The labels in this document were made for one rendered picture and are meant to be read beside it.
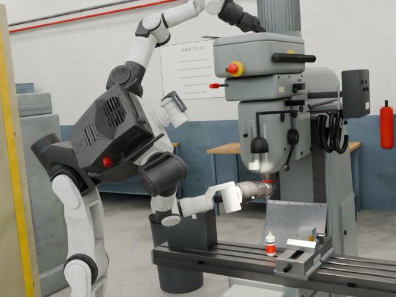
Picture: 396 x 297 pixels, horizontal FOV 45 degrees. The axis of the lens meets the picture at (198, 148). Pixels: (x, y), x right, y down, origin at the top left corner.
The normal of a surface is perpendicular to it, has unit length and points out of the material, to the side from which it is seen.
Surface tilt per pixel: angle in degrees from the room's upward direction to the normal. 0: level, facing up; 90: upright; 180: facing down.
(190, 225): 90
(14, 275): 90
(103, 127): 74
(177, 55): 90
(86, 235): 90
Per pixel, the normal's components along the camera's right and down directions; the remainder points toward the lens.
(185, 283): 0.25, 0.17
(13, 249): 0.85, 0.00
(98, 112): -0.65, -0.14
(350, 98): -0.51, 0.15
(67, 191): -0.20, 0.14
